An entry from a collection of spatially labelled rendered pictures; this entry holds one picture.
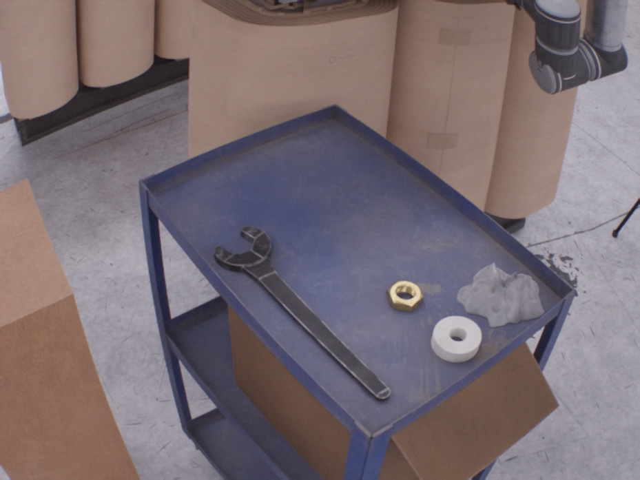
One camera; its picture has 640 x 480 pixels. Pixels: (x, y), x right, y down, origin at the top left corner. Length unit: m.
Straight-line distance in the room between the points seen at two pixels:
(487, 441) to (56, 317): 0.68
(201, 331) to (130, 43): 1.82
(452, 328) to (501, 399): 0.15
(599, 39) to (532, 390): 0.81
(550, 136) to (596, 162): 1.07
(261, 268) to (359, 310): 0.15
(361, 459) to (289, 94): 0.81
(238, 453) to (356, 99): 0.88
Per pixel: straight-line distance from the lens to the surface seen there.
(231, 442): 1.79
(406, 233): 1.19
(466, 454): 1.04
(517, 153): 2.23
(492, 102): 1.93
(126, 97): 3.37
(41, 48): 2.92
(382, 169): 1.31
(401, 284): 1.08
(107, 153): 3.02
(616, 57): 1.58
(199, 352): 1.47
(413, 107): 1.80
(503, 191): 2.32
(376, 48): 1.54
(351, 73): 1.52
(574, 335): 2.37
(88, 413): 1.25
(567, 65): 1.47
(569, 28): 1.40
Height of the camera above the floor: 1.63
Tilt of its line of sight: 42 degrees down
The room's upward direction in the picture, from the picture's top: 5 degrees clockwise
